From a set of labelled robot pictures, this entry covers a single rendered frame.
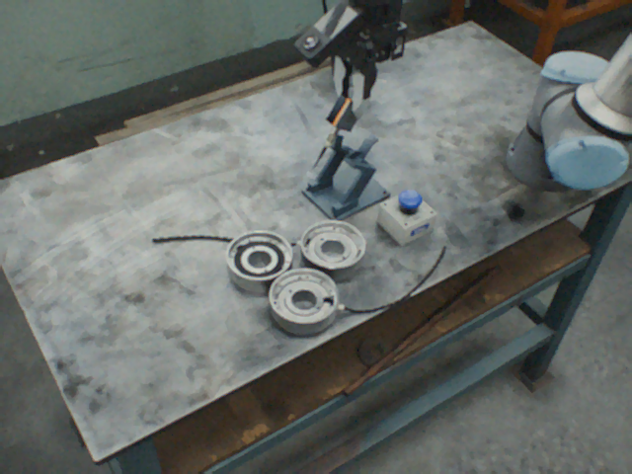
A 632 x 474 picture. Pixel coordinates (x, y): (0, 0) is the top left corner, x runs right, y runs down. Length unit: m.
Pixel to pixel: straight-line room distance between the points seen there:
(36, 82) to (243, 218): 1.55
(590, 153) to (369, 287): 0.40
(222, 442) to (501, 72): 0.99
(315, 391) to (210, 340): 0.31
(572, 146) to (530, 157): 0.22
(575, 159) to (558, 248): 0.51
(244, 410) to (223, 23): 1.87
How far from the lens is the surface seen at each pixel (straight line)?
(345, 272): 1.11
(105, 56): 2.71
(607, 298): 2.37
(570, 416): 2.06
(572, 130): 1.17
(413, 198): 1.18
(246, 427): 1.27
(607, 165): 1.18
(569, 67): 1.28
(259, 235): 1.16
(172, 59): 2.82
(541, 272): 1.58
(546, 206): 1.35
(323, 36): 1.04
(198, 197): 1.28
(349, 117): 1.15
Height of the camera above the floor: 1.67
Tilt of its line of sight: 46 degrees down
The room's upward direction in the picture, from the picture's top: 3 degrees clockwise
